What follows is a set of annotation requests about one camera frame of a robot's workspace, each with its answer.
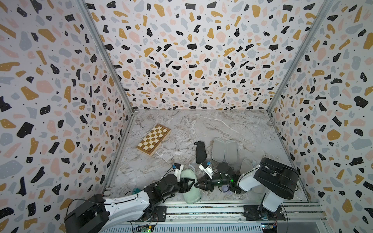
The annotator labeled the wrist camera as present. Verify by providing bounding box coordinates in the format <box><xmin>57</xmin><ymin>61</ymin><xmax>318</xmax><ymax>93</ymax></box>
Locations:
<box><xmin>173</xmin><ymin>163</ymin><xmax>184</xmax><ymax>181</ymax></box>
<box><xmin>199</xmin><ymin>162</ymin><xmax>213</xmax><ymax>179</ymax></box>

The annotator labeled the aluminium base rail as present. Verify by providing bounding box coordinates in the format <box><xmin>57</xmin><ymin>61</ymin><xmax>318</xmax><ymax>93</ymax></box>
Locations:
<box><xmin>105</xmin><ymin>201</ymin><xmax>332</xmax><ymax>233</ymax></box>

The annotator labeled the wooden chessboard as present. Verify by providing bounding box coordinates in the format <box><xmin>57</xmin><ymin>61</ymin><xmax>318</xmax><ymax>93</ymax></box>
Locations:
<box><xmin>136</xmin><ymin>124</ymin><xmax>171</xmax><ymax>157</ymax></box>

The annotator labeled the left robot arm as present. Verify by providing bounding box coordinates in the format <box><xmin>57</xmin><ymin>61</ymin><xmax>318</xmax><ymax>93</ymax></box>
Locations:
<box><xmin>64</xmin><ymin>174</ymin><xmax>195</xmax><ymax>233</ymax></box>

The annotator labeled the mint green zippered sleeve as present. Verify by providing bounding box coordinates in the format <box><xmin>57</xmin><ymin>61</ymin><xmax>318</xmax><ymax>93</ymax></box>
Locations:
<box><xmin>181</xmin><ymin>169</ymin><xmax>202</xmax><ymax>204</ymax></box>

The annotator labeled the small teal block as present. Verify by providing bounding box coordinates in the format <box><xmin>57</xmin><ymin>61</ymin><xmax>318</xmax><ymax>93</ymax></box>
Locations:
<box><xmin>130</xmin><ymin>188</ymin><xmax>141</xmax><ymax>195</ymax></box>

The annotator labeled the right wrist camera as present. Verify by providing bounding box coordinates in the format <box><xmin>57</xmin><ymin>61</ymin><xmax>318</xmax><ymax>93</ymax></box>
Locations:
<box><xmin>199</xmin><ymin>162</ymin><xmax>213</xmax><ymax>179</ymax></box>

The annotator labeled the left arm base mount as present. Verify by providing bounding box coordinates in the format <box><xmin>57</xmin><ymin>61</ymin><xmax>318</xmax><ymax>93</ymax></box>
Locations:
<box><xmin>138</xmin><ymin>205</ymin><xmax>167</xmax><ymax>222</ymax></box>

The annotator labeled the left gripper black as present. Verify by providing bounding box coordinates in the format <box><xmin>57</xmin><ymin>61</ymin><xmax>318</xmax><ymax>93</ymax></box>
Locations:
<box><xmin>162</xmin><ymin>179</ymin><xmax>197</xmax><ymax>201</ymax></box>

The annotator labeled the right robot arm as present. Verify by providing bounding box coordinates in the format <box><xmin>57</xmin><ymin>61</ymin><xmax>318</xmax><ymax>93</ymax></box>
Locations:
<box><xmin>194</xmin><ymin>157</ymin><xmax>299</xmax><ymax>220</ymax></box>

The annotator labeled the grey open sleeve right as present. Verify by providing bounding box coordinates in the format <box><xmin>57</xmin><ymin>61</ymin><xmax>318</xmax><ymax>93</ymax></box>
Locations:
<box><xmin>238</xmin><ymin>159</ymin><xmax>266</xmax><ymax>194</ymax></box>

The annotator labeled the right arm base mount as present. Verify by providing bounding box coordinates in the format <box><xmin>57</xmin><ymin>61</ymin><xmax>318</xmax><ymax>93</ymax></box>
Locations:
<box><xmin>243</xmin><ymin>204</ymin><xmax>287</xmax><ymax>221</ymax></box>

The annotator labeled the black folded umbrella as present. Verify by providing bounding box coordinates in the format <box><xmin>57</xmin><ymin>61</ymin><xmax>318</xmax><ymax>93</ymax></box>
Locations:
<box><xmin>194</xmin><ymin>141</ymin><xmax>207</xmax><ymax>164</ymax></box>

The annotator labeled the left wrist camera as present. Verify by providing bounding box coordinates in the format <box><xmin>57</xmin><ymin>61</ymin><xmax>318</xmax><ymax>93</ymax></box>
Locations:
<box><xmin>173</xmin><ymin>163</ymin><xmax>184</xmax><ymax>181</ymax></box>

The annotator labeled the lilac folded umbrella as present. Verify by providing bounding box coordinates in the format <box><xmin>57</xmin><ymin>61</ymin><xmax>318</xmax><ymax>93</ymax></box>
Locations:
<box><xmin>218</xmin><ymin>185</ymin><xmax>230</xmax><ymax>193</ymax></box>

